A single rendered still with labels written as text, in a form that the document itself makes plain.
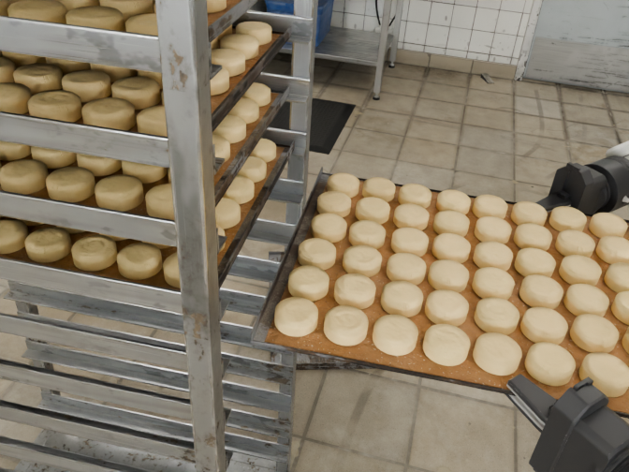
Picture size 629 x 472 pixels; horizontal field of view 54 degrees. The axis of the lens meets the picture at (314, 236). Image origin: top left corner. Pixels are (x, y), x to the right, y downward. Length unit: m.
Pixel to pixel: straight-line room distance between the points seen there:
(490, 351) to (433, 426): 1.26
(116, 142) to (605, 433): 0.52
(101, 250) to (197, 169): 0.25
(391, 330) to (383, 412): 1.26
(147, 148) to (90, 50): 0.09
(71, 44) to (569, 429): 0.56
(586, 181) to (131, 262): 0.68
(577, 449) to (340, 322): 0.27
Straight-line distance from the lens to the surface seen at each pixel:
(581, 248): 0.91
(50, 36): 0.58
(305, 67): 0.96
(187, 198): 0.55
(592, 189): 1.05
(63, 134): 0.62
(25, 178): 0.73
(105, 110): 0.64
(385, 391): 2.00
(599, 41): 4.65
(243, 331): 1.29
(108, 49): 0.56
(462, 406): 2.03
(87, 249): 0.76
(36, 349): 1.60
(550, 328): 0.76
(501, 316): 0.75
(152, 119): 0.62
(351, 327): 0.69
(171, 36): 0.50
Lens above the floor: 1.50
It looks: 35 degrees down
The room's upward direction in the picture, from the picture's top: 4 degrees clockwise
